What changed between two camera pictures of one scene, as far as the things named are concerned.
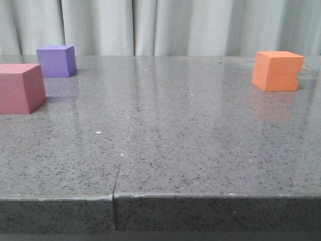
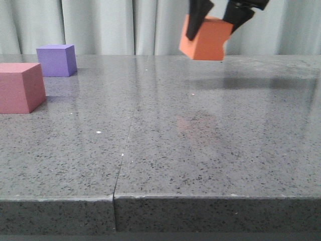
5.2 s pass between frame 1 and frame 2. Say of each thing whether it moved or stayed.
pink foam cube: stayed
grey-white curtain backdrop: stayed
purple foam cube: stayed
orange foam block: moved
